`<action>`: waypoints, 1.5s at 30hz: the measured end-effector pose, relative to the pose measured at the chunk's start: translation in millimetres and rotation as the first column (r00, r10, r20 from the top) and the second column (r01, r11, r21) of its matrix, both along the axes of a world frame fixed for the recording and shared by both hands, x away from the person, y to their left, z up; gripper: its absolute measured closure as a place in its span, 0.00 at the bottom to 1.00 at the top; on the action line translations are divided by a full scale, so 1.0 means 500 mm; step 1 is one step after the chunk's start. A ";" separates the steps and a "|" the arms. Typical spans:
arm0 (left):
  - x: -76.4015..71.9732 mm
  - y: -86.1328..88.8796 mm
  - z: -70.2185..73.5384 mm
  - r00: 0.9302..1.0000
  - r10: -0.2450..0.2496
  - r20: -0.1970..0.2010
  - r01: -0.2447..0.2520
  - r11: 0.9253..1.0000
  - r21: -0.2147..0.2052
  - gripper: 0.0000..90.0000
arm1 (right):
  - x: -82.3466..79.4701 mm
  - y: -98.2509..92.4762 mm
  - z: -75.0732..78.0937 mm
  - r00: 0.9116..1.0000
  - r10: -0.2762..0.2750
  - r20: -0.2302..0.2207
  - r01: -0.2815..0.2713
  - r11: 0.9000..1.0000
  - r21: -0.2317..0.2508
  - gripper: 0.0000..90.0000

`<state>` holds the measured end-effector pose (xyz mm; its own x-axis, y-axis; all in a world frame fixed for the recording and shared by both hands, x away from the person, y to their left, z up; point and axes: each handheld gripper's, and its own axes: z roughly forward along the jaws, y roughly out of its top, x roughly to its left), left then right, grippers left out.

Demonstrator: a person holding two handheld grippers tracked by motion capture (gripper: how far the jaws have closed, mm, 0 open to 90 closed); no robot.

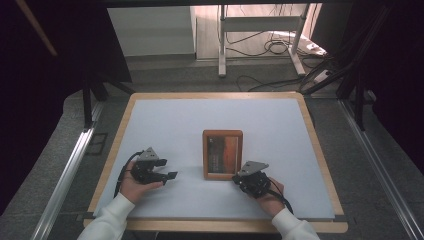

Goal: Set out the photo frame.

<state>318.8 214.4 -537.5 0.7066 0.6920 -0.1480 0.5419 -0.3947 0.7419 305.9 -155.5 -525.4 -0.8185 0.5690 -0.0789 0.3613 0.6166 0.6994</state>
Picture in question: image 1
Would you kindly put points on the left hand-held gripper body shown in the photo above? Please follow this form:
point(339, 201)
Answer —
point(145, 170)

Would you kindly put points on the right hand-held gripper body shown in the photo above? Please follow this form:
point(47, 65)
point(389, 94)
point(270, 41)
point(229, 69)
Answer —
point(255, 181)

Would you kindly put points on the wooden picture frame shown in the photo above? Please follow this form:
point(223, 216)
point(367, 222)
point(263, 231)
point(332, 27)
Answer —
point(206, 153)

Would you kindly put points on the person's left hand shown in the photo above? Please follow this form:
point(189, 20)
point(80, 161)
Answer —
point(135, 190)

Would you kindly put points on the person's right hand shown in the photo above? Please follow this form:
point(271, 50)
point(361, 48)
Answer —
point(273, 201)

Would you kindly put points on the dark floor vent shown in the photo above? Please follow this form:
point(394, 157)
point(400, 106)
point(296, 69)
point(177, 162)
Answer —
point(96, 144)

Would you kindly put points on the black metal stand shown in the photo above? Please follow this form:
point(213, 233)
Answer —
point(358, 100)
point(87, 106)

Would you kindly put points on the white power strip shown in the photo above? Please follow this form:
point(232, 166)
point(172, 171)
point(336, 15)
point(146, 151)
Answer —
point(320, 76)

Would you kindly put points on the white cabinet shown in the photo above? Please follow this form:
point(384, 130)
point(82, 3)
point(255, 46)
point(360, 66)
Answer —
point(151, 31)

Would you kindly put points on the white metal stand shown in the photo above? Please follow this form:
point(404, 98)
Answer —
point(260, 24)

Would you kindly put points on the wooden bar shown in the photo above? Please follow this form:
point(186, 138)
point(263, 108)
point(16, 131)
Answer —
point(36, 28)

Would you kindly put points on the aluminium floor rail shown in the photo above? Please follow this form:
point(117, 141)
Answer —
point(63, 183)
point(383, 166)

